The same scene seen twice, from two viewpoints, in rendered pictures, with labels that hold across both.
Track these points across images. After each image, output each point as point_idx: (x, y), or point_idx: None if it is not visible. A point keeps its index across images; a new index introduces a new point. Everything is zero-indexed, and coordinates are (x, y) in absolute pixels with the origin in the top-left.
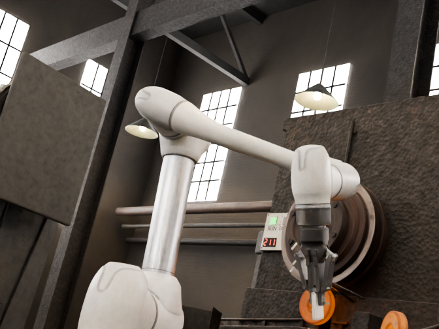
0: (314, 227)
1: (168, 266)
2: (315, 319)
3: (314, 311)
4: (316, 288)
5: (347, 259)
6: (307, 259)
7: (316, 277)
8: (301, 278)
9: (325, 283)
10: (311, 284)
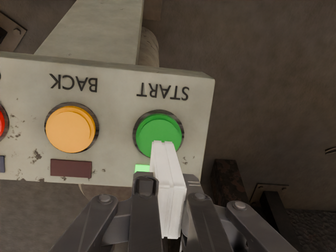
0: None
1: None
2: (160, 141)
3: (164, 153)
4: (155, 204)
5: None
6: None
7: (153, 242)
8: (278, 239)
9: (81, 217)
10: (194, 216)
